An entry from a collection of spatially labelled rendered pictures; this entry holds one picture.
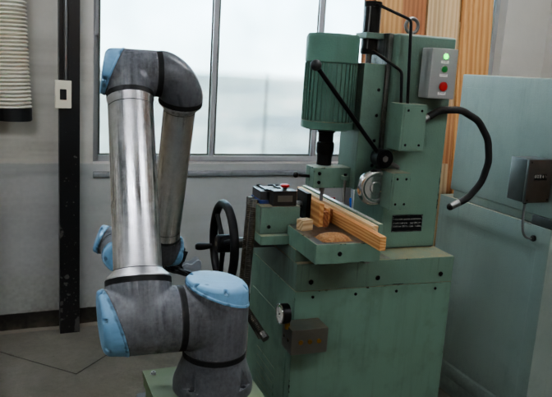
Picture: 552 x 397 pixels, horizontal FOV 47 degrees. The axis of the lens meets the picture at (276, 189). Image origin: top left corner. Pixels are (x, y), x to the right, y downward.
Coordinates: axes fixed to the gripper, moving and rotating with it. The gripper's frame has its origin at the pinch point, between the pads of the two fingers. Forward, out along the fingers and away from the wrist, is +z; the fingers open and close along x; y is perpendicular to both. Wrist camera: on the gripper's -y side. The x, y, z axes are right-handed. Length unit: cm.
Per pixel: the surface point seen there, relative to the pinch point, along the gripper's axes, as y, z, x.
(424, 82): 87, 40, -17
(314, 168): 47, 20, -6
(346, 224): 35, 29, -25
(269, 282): 5.2, 23.4, -1.4
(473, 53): 145, 151, 126
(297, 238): 25.6, 15.9, -23.6
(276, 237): 22.7, 12.3, -16.7
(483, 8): 172, 146, 128
